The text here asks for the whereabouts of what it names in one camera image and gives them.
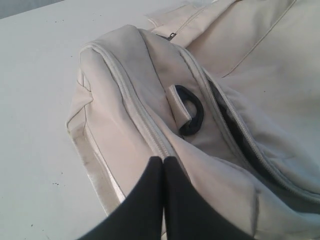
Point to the cream fabric duffel bag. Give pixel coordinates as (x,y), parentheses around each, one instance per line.
(233,82)

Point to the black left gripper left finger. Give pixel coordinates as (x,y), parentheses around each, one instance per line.
(140,215)

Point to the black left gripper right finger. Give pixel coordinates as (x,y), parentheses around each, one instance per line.
(224,203)

